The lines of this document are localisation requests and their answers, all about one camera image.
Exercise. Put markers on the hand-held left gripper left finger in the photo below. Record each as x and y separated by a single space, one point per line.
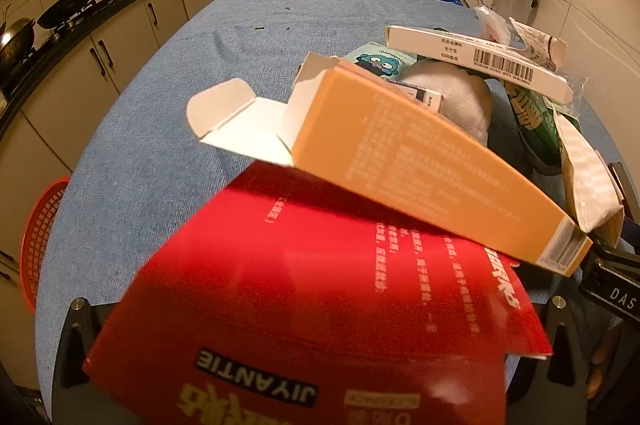
95 322

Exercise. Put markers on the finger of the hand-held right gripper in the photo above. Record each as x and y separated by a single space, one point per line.
620 246
627 197

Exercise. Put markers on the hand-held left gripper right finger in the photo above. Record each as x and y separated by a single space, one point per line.
575 380

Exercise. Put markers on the striped paper packet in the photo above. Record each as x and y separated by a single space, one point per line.
585 175

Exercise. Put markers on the red plastic basket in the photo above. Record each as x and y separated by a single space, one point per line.
40 245

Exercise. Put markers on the crushed green can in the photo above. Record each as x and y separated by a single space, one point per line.
530 120

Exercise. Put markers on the white carton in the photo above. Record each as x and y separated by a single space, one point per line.
542 45

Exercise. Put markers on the white tissue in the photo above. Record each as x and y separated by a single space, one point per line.
450 100

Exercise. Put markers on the orange cardboard box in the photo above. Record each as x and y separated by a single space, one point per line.
425 165

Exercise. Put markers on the red cardboard box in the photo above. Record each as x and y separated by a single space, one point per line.
300 305

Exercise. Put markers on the knotted clear plastic bag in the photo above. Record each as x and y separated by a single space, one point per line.
492 25

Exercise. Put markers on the small white dark-label box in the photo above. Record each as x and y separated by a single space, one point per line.
425 97

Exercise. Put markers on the long white barcode box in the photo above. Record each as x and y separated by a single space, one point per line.
450 47

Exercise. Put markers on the teal tissue packet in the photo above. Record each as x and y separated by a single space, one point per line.
380 60

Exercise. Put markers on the person's right hand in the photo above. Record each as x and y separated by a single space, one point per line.
605 365

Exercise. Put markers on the blue tablecloth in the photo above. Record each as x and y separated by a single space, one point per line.
175 80

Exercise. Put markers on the lower kitchen cabinets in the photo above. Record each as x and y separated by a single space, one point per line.
125 45

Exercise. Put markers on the steel wok with lid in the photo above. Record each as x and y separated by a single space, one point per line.
15 40

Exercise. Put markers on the black gas stove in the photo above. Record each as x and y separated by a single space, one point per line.
67 26

